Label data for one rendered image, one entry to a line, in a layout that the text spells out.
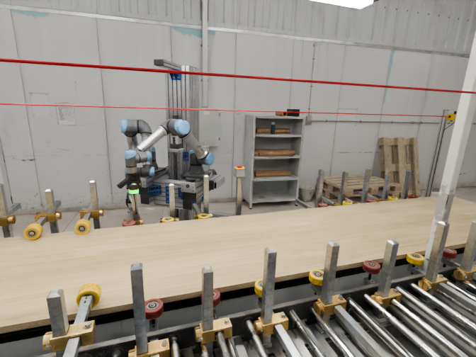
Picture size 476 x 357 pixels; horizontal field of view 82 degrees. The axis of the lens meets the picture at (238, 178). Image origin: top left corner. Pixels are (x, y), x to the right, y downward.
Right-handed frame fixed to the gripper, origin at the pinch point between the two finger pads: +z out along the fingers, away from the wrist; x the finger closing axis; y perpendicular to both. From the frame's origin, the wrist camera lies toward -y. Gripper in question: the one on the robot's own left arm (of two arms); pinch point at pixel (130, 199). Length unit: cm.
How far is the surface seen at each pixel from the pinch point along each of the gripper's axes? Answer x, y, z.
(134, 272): -117, -34, -17
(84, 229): -23.1, -34.5, 5.3
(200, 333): -124, -15, 12
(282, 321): -136, 16, 15
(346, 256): -129, 73, 9
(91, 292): -93, -44, 1
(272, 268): -133, 11, -9
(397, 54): 57, 521, -168
